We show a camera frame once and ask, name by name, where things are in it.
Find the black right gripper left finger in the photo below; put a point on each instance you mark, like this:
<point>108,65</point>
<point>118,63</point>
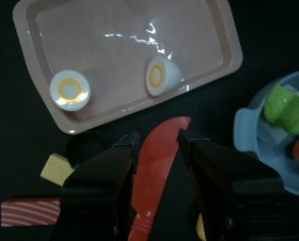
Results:
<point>97,185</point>

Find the red white striped toy salmon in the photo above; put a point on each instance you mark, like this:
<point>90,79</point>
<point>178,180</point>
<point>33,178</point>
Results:
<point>29,212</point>

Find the pale yellow toy block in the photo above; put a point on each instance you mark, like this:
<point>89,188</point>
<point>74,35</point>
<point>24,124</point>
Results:
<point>57,169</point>

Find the light blue toy pot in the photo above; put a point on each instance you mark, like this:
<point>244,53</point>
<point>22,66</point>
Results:
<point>277,141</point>

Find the pink plastic tray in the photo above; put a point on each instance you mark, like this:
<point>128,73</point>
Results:
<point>126,59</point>

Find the green toy vegetable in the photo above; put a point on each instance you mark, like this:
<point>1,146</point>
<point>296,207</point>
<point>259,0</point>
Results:
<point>288,109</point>

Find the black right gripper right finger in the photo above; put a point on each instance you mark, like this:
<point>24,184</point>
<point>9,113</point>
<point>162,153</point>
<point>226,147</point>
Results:
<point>234,188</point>

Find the pointed white toy egg half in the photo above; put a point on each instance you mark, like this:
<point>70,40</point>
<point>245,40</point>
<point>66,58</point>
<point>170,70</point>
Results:
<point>161,76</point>

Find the red toy knife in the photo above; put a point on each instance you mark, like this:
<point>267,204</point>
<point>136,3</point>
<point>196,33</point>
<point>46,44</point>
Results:
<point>153,175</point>

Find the rounded white toy egg half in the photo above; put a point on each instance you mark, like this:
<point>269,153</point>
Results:
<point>69,90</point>

